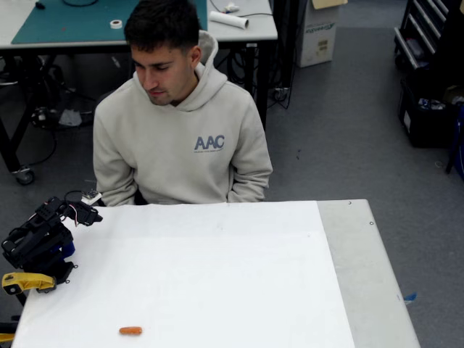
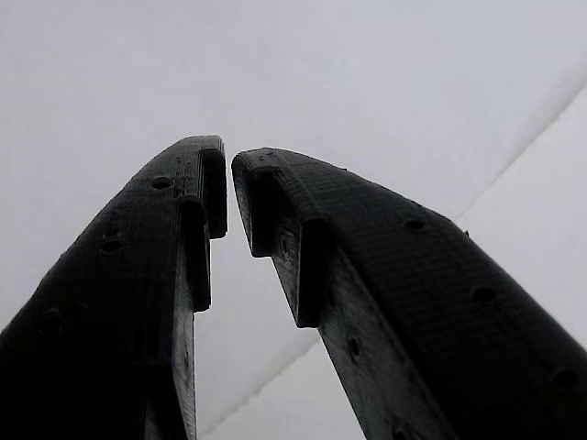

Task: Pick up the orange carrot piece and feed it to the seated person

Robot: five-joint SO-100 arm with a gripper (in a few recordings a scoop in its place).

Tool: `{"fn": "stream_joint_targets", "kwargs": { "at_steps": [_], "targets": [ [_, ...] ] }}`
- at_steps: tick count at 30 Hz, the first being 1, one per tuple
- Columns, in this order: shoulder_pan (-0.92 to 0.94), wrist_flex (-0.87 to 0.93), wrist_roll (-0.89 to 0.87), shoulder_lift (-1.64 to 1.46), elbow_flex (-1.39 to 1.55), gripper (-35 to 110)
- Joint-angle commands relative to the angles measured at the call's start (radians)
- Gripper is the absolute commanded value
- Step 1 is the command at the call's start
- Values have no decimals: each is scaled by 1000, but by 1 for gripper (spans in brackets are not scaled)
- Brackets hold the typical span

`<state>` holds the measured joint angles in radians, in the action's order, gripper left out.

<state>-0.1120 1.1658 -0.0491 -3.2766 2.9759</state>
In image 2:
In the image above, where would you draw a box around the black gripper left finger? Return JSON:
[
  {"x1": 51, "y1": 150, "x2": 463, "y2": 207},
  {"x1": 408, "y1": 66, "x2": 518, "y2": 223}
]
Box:
[{"x1": 0, "y1": 134, "x2": 228, "y2": 440}]

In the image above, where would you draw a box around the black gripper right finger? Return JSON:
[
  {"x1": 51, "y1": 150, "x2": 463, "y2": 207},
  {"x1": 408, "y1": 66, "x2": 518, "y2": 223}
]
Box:
[{"x1": 230, "y1": 147, "x2": 587, "y2": 440}]

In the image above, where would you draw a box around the large white paper sheet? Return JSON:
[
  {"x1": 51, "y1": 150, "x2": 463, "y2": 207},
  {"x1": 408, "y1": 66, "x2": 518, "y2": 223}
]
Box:
[{"x1": 0, "y1": 0, "x2": 587, "y2": 440}]

